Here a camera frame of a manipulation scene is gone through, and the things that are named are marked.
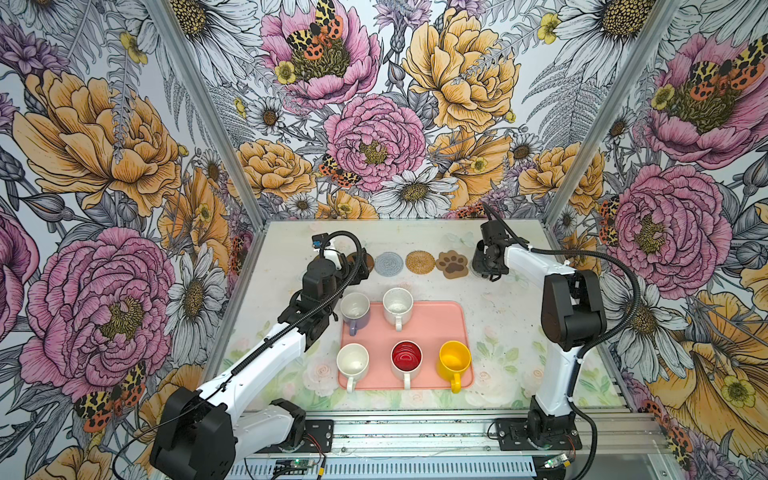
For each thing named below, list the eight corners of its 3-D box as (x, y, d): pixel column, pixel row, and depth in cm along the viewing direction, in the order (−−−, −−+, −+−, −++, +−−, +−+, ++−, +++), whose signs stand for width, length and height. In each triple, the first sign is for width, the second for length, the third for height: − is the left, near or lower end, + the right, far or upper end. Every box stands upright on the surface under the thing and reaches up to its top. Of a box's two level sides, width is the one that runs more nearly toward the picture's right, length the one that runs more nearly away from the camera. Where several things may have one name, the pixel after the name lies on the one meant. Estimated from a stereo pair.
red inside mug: (381, 376, 85) (380, 366, 79) (400, 345, 90) (400, 334, 85) (408, 392, 82) (409, 384, 76) (425, 360, 88) (427, 349, 82)
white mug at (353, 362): (338, 397, 81) (333, 386, 73) (342, 357, 88) (338, 343, 80) (367, 397, 81) (365, 386, 73) (369, 357, 88) (367, 343, 80)
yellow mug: (439, 395, 82) (444, 384, 74) (435, 354, 89) (439, 340, 82) (468, 395, 82) (476, 384, 74) (462, 354, 89) (468, 340, 82)
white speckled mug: (373, 322, 94) (371, 310, 88) (392, 295, 101) (392, 282, 95) (398, 337, 91) (398, 326, 85) (417, 308, 97) (418, 295, 91)
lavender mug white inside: (340, 339, 92) (337, 327, 85) (344, 305, 99) (341, 292, 93) (368, 339, 92) (367, 327, 85) (370, 305, 99) (369, 292, 93)
